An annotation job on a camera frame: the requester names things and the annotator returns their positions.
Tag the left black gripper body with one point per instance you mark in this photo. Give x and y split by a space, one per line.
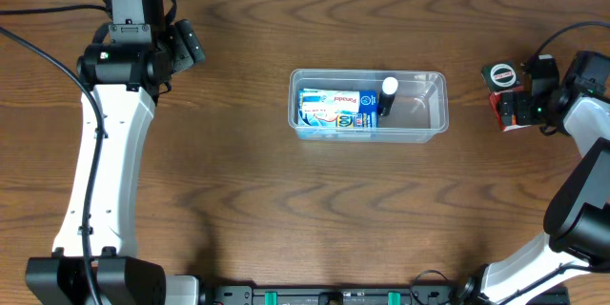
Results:
186 43

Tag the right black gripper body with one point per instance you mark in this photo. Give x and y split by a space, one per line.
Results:
508 109

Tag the red small box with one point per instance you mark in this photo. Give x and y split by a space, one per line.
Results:
511 108

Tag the black bottle white cap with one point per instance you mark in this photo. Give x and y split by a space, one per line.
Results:
387 96

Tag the blue cooling patch box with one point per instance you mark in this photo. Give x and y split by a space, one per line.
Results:
366 117

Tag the white Panadol box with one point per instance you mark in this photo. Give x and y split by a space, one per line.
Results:
329 101

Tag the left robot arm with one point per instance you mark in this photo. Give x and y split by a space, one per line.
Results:
94 256

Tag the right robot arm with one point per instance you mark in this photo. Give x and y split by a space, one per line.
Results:
575 236

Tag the clear plastic container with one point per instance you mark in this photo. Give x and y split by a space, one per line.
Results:
420 109

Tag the green Zam-Buk box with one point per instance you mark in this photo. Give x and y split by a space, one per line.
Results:
501 76

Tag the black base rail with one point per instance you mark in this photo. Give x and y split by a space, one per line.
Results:
443 292

